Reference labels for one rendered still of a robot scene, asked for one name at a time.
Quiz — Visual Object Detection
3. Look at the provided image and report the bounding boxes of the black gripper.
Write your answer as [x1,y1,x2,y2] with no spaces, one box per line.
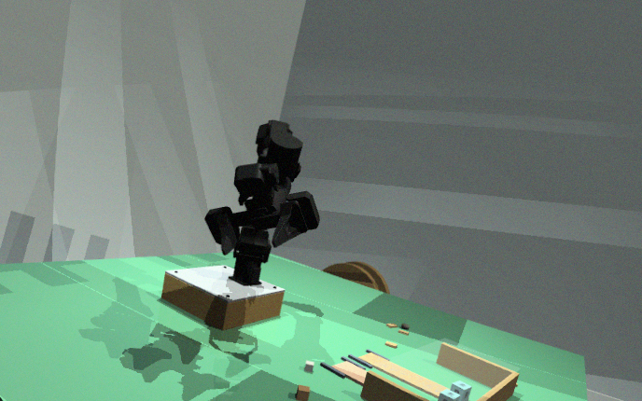
[204,185,320,256]

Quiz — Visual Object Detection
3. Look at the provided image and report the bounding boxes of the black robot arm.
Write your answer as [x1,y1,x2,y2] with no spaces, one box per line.
[229,120,303,286]

